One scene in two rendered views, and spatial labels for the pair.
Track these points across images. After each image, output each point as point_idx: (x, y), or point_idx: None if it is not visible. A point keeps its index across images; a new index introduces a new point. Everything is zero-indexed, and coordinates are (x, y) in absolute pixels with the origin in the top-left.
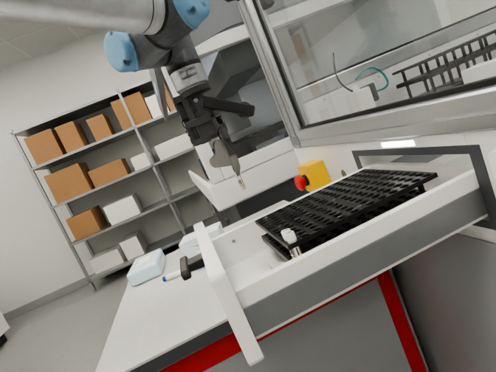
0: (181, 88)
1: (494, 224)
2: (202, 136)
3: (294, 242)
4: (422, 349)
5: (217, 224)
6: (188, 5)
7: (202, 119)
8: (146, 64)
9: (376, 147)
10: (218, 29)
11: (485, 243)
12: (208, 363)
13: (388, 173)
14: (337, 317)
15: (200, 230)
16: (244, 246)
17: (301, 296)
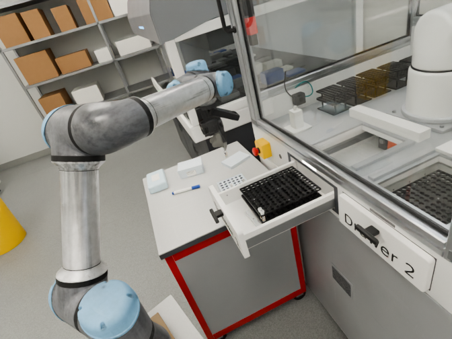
0: (202, 105)
1: (335, 210)
2: (210, 132)
3: (264, 214)
4: (298, 235)
5: (200, 159)
6: (225, 92)
7: (211, 123)
8: None
9: (299, 159)
10: (208, 17)
11: (331, 214)
12: (208, 243)
13: (303, 177)
14: None
15: (216, 194)
16: (231, 197)
17: (264, 236)
